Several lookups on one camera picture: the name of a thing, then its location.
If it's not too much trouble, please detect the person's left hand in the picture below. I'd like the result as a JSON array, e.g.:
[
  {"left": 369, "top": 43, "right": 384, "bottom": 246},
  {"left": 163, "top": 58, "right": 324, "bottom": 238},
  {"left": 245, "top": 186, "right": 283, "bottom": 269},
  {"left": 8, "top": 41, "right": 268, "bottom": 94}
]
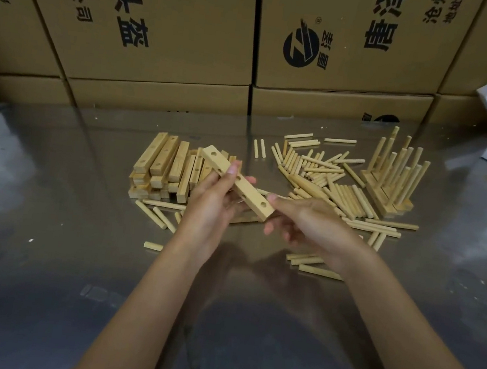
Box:
[{"left": 170, "top": 152, "right": 259, "bottom": 272}]

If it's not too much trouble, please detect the person's right hand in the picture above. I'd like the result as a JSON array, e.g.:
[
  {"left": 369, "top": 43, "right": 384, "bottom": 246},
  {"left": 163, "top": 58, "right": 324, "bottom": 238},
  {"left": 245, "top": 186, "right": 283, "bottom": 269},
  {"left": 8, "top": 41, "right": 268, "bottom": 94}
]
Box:
[{"left": 257, "top": 192, "right": 380, "bottom": 280}]

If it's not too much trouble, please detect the pile of wooden dowels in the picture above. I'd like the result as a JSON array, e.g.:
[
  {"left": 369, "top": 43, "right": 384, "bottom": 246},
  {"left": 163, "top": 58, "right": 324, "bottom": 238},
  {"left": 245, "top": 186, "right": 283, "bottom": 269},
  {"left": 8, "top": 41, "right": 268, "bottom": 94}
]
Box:
[{"left": 128, "top": 111, "right": 430, "bottom": 290}]

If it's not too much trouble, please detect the pile of drilled wooden bars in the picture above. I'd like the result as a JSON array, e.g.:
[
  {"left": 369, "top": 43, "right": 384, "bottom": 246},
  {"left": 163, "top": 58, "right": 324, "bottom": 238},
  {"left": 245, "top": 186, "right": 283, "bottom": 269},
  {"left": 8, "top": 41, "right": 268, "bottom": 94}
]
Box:
[{"left": 126, "top": 128, "right": 248, "bottom": 212}]

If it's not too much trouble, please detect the person's right forearm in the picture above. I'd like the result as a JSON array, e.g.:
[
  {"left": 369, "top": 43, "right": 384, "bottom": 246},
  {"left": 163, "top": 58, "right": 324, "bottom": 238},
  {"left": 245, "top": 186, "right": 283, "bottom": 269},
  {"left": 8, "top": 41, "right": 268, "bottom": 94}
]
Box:
[{"left": 331, "top": 247, "right": 487, "bottom": 369}]

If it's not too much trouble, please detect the person's left forearm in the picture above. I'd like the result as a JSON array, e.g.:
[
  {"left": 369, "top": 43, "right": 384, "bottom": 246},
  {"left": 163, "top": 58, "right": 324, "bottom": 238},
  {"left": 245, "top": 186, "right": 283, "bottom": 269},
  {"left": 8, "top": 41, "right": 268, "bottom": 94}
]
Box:
[{"left": 67, "top": 226, "right": 208, "bottom": 369}]

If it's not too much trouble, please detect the clear tape patch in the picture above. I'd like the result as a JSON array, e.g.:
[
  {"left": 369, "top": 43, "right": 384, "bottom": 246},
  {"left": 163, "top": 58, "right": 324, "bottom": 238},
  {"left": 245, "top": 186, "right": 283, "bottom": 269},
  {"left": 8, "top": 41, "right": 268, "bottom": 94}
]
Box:
[{"left": 78, "top": 284, "right": 121, "bottom": 307}]

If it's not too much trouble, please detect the shiny metal table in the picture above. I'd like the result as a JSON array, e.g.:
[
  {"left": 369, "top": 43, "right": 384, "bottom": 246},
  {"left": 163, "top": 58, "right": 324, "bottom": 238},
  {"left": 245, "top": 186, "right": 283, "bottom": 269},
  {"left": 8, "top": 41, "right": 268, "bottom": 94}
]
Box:
[{"left": 0, "top": 69, "right": 487, "bottom": 369}]

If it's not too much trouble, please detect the stack of brown cardboard boxes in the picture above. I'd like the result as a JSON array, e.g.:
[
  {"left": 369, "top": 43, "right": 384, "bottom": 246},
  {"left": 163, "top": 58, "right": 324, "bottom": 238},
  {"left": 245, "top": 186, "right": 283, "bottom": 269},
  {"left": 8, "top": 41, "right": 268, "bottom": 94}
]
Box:
[{"left": 0, "top": 0, "right": 487, "bottom": 163}]

